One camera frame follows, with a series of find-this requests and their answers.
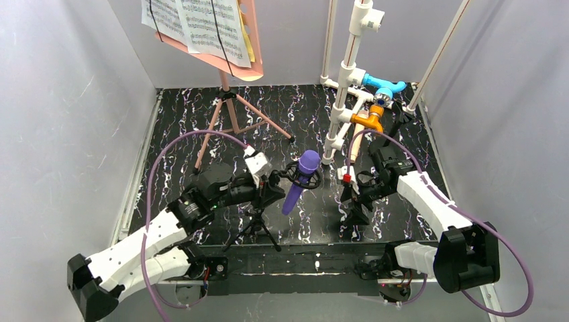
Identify black round-base mic stand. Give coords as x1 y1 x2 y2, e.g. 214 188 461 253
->
368 103 415 156

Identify black tripod mic stand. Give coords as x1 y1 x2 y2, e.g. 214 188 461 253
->
222 160 323 253

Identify purple microphone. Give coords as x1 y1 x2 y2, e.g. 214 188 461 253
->
282 150 321 215

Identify pink microphone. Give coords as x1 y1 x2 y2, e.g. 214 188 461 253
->
349 123 366 165

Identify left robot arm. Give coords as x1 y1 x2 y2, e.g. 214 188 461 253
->
67 163 286 321

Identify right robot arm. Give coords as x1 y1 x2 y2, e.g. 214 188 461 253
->
337 146 501 293

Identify orange faucet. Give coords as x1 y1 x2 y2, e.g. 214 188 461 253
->
350 105 384 137

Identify blue faucet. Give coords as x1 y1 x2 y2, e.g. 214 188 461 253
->
362 73 407 108

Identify pink music stand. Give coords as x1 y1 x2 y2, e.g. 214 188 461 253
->
153 0 296 174

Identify sheet music pages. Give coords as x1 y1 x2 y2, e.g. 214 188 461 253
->
141 0 256 68

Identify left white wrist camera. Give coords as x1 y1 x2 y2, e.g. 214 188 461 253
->
244 145 272 189

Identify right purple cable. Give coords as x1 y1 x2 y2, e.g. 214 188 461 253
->
347 129 534 318

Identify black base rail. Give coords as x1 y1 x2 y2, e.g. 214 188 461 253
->
129 239 495 298

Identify white pvc pipe frame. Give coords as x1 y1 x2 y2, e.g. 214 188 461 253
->
319 0 472 166

